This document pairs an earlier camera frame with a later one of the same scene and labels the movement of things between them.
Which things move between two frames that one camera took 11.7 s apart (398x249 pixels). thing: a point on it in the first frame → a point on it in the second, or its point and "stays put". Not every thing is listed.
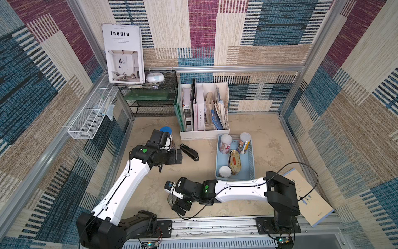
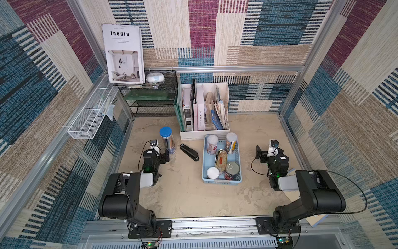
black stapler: x=190 y=152 stays put
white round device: x=155 y=77 stays put
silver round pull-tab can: x=171 y=199 → x=232 y=171
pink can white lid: x=225 y=143 → x=212 y=144
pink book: x=199 y=118 stays put
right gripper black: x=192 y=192 → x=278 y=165
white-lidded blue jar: x=245 y=139 → x=231 y=142
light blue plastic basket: x=243 y=142 → x=219 y=167
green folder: x=178 y=104 stays put
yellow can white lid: x=225 y=171 → x=213 y=173
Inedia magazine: x=124 y=53 stays put
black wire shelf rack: x=156 y=97 stays put
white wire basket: x=89 y=120 stays put
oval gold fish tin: x=235 y=162 → x=221 y=161
